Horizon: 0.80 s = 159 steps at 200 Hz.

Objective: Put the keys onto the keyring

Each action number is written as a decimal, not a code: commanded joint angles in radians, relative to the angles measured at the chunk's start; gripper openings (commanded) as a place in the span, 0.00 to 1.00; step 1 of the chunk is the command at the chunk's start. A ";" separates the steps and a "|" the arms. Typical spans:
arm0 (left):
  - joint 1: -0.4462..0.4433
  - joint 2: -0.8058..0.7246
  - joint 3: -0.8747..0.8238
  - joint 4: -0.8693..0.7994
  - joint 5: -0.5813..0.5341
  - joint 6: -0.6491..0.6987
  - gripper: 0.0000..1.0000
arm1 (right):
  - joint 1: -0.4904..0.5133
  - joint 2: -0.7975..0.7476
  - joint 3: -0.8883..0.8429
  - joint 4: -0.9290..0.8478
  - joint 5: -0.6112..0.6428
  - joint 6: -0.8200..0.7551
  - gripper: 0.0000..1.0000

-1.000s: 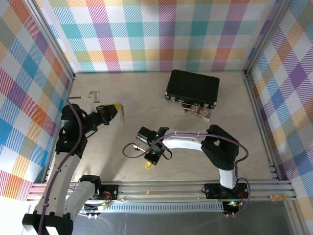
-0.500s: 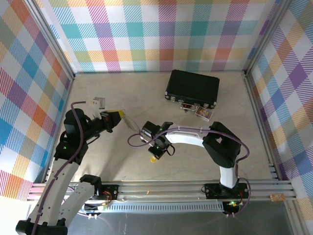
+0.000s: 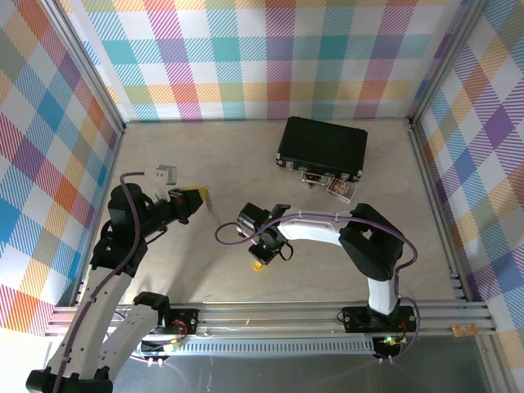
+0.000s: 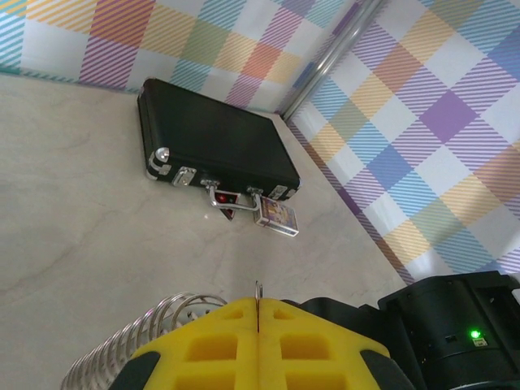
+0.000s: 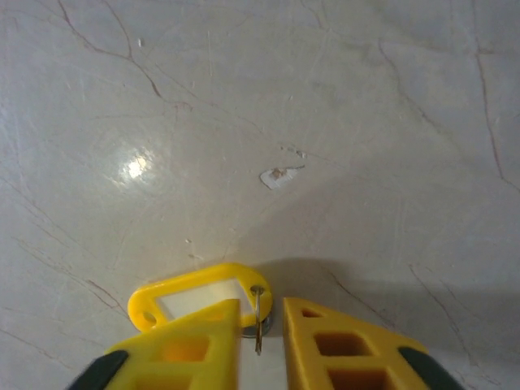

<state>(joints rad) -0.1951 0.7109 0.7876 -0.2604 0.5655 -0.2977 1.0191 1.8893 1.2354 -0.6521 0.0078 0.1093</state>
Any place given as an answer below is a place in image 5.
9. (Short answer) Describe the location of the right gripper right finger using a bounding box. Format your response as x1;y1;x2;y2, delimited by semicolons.
283;297;464;390

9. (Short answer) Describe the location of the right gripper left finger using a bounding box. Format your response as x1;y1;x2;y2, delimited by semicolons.
67;299;239;390

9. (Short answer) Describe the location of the small metal split ring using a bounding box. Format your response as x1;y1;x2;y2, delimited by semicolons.
242;285;274;357

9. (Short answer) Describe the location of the yellow plastic key tag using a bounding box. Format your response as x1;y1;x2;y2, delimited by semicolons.
127;262;274;331

